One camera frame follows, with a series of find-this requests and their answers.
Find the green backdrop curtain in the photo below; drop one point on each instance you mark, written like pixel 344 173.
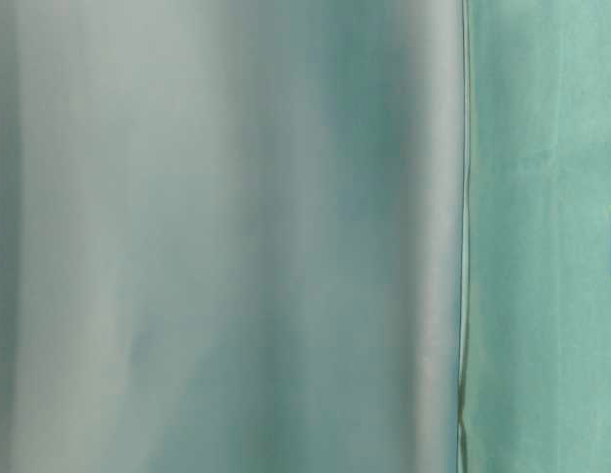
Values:
pixel 230 235

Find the green table cloth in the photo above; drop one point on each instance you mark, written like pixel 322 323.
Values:
pixel 536 385

